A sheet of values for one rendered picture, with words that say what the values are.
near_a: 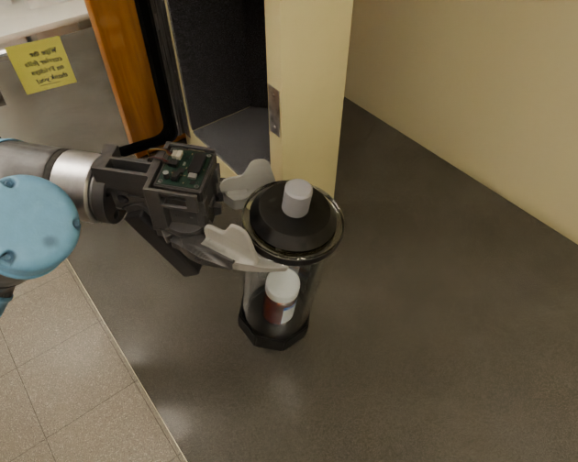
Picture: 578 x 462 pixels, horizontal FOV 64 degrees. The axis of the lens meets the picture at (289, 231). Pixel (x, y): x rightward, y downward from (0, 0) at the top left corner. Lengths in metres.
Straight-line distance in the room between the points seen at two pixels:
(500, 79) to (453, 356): 0.48
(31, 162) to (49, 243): 0.18
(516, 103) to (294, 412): 0.63
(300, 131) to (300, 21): 0.15
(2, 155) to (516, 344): 0.69
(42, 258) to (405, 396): 0.48
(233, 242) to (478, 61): 0.61
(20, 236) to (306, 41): 0.38
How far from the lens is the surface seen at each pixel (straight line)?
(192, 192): 0.45
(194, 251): 0.48
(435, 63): 0.99
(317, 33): 0.60
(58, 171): 0.52
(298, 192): 0.45
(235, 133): 0.90
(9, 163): 0.55
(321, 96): 0.65
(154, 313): 0.74
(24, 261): 0.38
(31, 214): 0.38
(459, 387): 0.70
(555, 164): 0.92
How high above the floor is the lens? 1.54
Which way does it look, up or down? 48 degrees down
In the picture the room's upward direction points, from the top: straight up
